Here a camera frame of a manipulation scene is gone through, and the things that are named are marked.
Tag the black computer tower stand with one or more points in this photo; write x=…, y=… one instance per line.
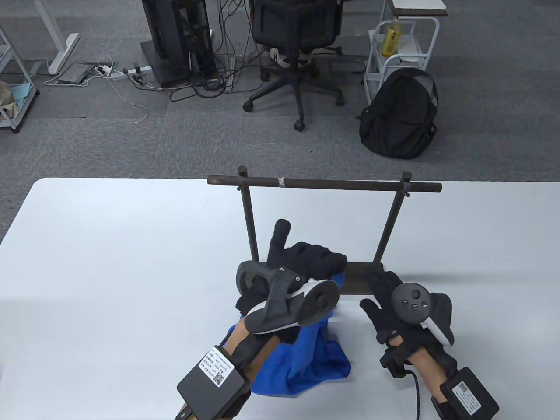
x=179, y=35

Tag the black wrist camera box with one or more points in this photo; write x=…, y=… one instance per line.
x=472, y=393
x=210, y=389

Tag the black office chair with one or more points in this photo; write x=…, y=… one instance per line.
x=297, y=22

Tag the black backpack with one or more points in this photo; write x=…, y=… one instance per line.
x=398, y=118

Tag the yellow bottle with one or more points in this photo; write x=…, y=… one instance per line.
x=390, y=39

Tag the white black shoe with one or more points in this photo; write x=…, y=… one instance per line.
x=280, y=57

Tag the light blue cloth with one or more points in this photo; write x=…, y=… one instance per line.
x=22, y=92

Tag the grey hand controller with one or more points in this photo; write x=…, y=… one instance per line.
x=284, y=306
x=411, y=302

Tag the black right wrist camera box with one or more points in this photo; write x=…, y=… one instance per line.
x=472, y=393

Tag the white desktop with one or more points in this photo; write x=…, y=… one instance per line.
x=109, y=262

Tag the grey left hand controller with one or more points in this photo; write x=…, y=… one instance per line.
x=284, y=306

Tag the person's right hand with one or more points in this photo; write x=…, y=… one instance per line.
x=383, y=302

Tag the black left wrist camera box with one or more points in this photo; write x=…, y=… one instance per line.
x=210, y=389

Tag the blue rectangular towel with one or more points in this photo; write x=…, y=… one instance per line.
x=306, y=363

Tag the grey flat floor device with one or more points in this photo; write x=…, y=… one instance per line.
x=74, y=73

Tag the person's left hand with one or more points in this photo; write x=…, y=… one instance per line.
x=315, y=258

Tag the dark wooden desktop rack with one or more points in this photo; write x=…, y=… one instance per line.
x=407, y=187

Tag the white desk leg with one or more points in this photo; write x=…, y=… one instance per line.
x=61, y=43

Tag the grey right hand controller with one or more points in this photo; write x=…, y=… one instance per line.
x=411, y=302

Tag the white power strip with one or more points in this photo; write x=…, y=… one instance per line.
x=120, y=74

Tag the white utility cart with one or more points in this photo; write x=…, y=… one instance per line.
x=413, y=41

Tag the white wheeled shelf cart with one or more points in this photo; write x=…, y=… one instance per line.
x=24, y=105

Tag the beige bag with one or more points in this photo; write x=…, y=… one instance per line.
x=5, y=100

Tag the small brown-edged white table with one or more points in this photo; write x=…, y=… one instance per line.
x=418, y=5

